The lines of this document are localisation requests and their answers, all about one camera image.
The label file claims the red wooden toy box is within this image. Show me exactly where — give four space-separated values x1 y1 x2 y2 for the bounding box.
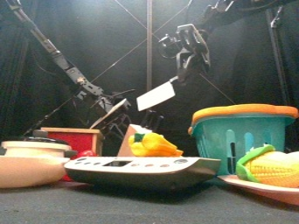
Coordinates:
41 127 105 157

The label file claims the orange toy toast right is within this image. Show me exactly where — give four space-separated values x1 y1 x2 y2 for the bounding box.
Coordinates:
127 132 157 157

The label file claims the vertical metal frame pole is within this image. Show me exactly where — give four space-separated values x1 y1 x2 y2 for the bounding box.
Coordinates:
146 0 155 92

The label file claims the white toy induction stove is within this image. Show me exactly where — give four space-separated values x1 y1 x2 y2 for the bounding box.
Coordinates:
63 156 222 191

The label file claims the red toy tomato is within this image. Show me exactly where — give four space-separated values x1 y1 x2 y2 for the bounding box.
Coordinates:
71 149 99 161

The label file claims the white wooden knife holder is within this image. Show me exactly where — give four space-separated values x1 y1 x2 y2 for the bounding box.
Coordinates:
117 123 155 158

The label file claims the toy cleaver black handle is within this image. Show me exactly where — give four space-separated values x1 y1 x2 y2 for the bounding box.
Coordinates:
135 76 185 112

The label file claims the pink plastic tray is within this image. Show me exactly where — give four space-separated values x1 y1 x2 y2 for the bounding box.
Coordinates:
217 174 299 207

